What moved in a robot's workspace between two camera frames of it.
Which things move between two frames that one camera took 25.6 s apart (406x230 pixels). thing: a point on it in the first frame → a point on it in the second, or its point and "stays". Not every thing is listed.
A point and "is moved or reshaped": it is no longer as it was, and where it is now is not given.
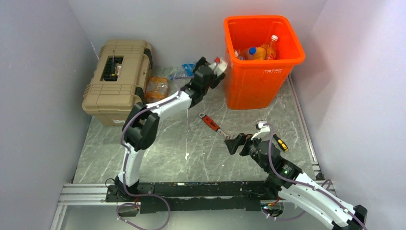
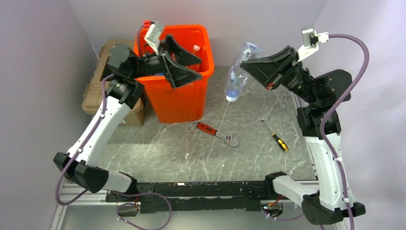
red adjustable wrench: x=211 y=124 → x=229 y=138
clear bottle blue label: x=186 y=70 is moved or reshaped
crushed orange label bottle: x=271 y=50 → x=196 y=47
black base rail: x=245 y=196 stays
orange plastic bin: x=256 y=84 → x=184 y=103
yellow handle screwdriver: x=280 y=143 stays
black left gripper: x=215 y=79 → x=178 y=74
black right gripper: x=232 y=144 → x=271 y=71
